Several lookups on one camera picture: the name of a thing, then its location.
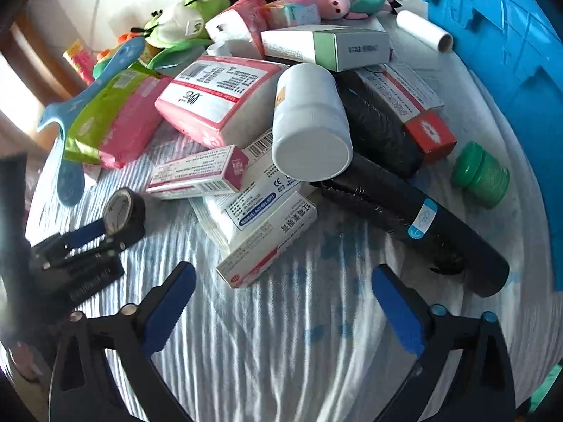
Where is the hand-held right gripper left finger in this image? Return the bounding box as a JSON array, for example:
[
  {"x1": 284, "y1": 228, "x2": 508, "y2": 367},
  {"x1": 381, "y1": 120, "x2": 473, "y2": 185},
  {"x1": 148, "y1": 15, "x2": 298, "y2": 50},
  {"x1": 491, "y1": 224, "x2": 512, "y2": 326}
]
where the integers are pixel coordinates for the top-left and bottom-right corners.
[{"x1": 48, "y1": 261, "x2": 197, "y2": 422}]

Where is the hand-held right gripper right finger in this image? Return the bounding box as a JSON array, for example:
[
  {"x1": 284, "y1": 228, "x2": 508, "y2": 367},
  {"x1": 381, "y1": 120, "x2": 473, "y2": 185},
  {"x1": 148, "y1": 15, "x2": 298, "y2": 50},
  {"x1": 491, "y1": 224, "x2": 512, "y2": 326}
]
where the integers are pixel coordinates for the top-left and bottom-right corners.
[{"x1": 372, "y1": 264, "x2": 516, "y2": 422}]

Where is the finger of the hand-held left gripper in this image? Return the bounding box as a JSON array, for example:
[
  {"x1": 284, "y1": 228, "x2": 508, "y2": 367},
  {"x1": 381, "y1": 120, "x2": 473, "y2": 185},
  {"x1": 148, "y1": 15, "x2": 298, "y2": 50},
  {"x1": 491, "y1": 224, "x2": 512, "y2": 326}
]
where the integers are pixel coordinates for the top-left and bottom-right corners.
[
  {"x1": 44, "y1": 221, "x2": 108, "y2": 256},
  {"x1": 62, "y1": 245, "x2": 120, "y2": 270}
]

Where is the black tape roll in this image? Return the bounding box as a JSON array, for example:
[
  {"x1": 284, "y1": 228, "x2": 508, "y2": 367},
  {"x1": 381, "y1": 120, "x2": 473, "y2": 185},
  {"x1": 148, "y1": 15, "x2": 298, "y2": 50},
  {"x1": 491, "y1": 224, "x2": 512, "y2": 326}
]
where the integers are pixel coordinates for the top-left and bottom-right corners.
[{"x1": 103, "y1": 187, "x2": 147, "y2": 244}]

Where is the light blue plastic hanger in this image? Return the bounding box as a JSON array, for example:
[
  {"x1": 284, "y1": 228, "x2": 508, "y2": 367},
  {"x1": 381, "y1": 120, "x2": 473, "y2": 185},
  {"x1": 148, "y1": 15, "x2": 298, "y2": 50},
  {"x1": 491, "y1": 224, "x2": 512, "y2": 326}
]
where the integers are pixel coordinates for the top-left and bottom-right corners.
[{"x1": 36, "y1": 36, "x2": 147, "y2": 208}]

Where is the large pink tissue pack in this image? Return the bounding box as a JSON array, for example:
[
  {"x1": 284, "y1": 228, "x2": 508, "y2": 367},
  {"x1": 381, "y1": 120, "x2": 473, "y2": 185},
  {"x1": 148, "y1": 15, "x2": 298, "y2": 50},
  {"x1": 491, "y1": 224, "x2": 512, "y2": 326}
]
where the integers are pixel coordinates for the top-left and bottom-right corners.
[{"x1": 155, "y1": 55, "x2": 290, "y2": 149}]

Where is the blue plastic storage crate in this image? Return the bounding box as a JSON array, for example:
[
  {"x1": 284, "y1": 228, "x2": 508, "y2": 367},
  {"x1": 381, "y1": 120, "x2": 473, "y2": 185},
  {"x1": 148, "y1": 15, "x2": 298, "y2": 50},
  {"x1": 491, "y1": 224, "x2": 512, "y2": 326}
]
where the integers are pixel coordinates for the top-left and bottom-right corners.
[{"x1": 405, "y1": 0, "x2": 555, "y2": 172}]

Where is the white paper roll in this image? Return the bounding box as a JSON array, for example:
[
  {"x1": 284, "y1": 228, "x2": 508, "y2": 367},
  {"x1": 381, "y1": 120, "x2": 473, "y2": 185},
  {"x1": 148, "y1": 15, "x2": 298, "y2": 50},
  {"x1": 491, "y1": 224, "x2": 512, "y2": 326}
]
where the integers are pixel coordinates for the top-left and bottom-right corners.
[{"x1": 396, "y1": 10, "x2": 454, "y2": 52}]

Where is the long black bag roll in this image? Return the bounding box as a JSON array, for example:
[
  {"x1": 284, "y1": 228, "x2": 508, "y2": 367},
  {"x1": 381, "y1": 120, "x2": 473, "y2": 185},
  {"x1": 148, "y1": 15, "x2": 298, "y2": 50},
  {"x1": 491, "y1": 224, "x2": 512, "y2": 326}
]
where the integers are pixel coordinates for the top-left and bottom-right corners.
[{"x1": 317, "y1": 153, "x2": 511, "y2": 298}]

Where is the green pink wipes pack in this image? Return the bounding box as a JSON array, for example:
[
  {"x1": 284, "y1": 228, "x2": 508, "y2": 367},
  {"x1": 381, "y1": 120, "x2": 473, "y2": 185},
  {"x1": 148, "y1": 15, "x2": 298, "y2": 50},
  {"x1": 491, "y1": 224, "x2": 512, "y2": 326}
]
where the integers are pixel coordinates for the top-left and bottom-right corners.
[{"x1": 66, "y1": 62, "x2": 174, "y2": 170}]

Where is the white red medicine box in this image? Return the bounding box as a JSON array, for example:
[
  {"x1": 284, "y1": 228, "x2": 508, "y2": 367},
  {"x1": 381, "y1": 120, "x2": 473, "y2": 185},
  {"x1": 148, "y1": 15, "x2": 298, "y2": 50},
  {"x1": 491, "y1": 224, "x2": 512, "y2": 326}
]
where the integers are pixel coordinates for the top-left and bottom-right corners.
[{"x1": 215, "y1": 191, "x2": 318, "y2": 290}]

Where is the small pink white box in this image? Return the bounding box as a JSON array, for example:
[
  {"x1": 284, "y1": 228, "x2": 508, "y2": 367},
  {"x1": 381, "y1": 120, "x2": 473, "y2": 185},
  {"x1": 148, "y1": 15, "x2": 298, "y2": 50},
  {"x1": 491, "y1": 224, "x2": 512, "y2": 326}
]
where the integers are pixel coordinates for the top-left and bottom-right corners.
[{"x1": 145, "y1": 145, "x2": 251, "y2": 200}]

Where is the green jar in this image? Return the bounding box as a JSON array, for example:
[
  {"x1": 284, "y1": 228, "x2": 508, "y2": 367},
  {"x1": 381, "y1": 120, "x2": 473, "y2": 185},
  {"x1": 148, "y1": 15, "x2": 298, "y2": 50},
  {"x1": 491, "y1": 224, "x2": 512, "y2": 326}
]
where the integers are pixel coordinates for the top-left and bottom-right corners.
[{"x1": 451, "y1": 141, "x2": 511, "y2": 208}]

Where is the short black bag roll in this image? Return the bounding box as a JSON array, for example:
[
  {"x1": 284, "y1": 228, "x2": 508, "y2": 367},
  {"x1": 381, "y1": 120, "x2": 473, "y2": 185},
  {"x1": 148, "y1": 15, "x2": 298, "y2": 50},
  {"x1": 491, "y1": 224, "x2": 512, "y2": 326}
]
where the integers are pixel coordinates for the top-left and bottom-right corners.
[{"x1": 336, "y1": 70, "x2": 425, "y2": 179}]

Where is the yellow pink tube can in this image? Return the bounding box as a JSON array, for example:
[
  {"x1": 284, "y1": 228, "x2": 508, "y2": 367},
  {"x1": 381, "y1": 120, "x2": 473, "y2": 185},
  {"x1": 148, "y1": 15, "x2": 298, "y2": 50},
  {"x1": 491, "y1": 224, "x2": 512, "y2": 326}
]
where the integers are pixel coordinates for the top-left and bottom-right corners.
[{"x1": 63, "y1": 39, "x2": 96, "y2": 85}]

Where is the green orange duck plush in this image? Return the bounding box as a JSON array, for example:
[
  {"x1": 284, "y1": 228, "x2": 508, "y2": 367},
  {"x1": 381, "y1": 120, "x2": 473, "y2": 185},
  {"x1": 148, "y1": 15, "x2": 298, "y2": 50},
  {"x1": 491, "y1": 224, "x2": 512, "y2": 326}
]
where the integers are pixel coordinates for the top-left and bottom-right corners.
[{"x1": 91, "y1": 31, "x2": 135, "y2": 81}]

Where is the red white carton box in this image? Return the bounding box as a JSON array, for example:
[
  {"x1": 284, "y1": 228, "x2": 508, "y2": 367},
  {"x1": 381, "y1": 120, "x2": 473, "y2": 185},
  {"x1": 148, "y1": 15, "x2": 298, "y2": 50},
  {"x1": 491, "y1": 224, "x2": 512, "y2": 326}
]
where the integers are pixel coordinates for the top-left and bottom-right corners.
[{"x1": 352, "y1": 64, "x2": 458, "y2": 165}]

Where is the white plastic bottle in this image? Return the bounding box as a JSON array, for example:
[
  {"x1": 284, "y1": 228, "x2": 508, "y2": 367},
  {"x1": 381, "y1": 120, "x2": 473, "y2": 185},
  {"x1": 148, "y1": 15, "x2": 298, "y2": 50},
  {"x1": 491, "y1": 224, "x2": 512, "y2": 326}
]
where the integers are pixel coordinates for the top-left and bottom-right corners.
[{"x1": 271, "y1": 63, "x2": 354, "y2": 182}]

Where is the green plastic packet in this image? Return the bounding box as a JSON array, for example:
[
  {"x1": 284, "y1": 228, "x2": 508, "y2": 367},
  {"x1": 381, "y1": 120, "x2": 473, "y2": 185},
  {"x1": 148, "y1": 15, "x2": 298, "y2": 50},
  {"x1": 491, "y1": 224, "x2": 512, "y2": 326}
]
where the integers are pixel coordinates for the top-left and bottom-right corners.
[{"x1": 150, "y1": 39, "x2": 212, "y2": 71}]

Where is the green frog plush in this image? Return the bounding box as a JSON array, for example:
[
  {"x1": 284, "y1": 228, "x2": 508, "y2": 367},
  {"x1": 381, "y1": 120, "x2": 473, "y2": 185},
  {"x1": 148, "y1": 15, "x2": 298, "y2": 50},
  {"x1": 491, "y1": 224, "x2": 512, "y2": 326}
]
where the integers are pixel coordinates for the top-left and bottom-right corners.
[{"x1": 132, "y1": 0, "x2": 232, "y2": 51}]

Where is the white green carton box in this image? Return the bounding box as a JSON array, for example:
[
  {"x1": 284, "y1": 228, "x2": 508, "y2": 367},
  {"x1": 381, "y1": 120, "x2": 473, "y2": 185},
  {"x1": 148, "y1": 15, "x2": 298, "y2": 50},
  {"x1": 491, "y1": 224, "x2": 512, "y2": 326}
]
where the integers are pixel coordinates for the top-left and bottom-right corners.
[{"x1": 261, "y1": 25, "x2": 391, "y2": 73}]

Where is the pink teal tissue pack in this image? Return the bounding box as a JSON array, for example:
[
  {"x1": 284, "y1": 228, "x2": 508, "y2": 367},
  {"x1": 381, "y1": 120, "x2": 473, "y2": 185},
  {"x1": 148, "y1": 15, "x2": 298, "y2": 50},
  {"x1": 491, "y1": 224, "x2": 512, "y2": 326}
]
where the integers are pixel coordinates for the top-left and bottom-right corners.
[{"x1": 259, "y1": 0, "x2": 322, "y2": 31}]

